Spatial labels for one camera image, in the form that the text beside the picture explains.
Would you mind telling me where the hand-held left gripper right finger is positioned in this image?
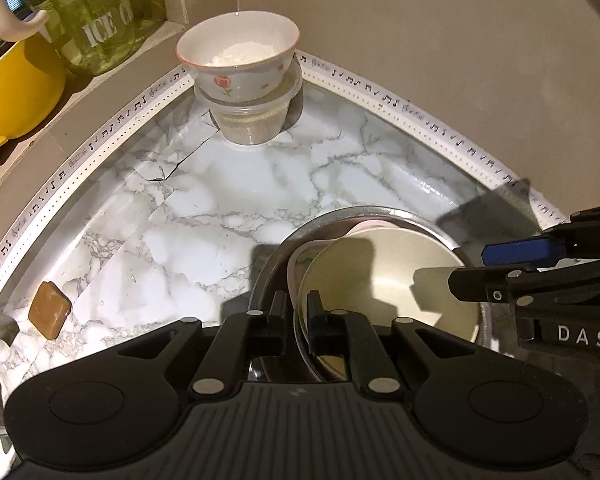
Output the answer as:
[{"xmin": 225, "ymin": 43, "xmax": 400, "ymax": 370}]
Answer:
[{"xmin": 306, "ymin": 289, "xmax": 473, "ymax": 396}]

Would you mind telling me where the green glass jar white handle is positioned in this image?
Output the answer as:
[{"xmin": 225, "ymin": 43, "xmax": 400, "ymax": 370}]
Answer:
[{"xmin": 0, "ymin": 0, "xmax": 168, "ymax": 78}]

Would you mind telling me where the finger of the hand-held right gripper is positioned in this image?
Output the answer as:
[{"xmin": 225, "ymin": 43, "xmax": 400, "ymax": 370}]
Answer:
[
  {"xmin": 482, "ymin": 205, "xmax": 600, "ymax": 267},
  {"xmin": 449, "ymin": 257, "xmax": 600, "ymax": 307}
]

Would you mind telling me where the music note trim tape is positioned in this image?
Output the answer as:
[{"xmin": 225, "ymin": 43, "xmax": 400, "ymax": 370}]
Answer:
[{"xmin": 0, "ymin": 50, "xmax": 568, "ymax": 306}]

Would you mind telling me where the pink pot steel interior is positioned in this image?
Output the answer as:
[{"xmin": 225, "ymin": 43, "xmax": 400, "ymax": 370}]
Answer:
[{"xmin": 286, "ymin": 219, "xmax": 396, "ymax": 311}]

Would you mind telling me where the yellow mug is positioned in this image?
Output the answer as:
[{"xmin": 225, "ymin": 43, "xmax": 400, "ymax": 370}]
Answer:
[{"xmin": 0, "ymin": 37, "xmax": 67, "ymax": 155}]

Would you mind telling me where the floral ceramic bowl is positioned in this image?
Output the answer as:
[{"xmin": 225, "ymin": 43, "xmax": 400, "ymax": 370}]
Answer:
[{"xmin": 176, "ymin": 10, "xmax": 301, "ymax": 103}]

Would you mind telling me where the beige bowl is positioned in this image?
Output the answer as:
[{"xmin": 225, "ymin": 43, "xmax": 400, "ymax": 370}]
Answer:
[{"xmin": 293, "ymin": 227, "xmax": 482, "ymax": 361}]

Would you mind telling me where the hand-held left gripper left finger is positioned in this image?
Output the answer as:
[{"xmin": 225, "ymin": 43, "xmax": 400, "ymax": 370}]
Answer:
[{"xmin": 112, "ymin": 290, "xmax": 289, "ymax": 397}]

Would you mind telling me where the stainless steel bowl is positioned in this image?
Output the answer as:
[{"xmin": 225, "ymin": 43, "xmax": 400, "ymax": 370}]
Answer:
[{"xmin": 247, "ymin": 205, "xmax": 521, "ymax": 381}]

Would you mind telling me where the clear plastic container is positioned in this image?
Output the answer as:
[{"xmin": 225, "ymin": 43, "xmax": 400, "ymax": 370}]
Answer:
[{"xmin": 194, "ymin": 67, "xmax": 303, "ymax": 147}]

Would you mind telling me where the brown soap bar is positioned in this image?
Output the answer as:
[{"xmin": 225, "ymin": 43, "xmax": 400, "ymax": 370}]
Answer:
[{"xmin": 28, "ymin": 281, "xmax": 72, "ymax": 339}]

